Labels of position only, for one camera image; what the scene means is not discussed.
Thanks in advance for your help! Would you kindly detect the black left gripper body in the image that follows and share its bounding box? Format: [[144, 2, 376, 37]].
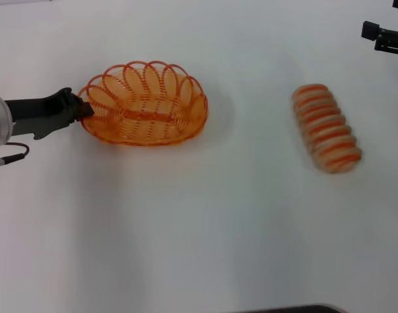
[[5, 87, 81, 142]]

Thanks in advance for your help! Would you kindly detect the orange striped bread loaf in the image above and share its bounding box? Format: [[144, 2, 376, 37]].
[[291, 83, 363, 175]]

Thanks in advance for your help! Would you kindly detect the left arm cable with plug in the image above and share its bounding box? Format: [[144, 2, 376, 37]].
[[0, 142, 31, 168]]

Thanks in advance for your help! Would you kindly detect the orange wire basket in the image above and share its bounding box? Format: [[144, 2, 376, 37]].
[[77, 59, 210, 147]]

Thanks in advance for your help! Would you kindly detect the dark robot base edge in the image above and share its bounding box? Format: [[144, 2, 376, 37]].
[[240, 303, 343, 313]]

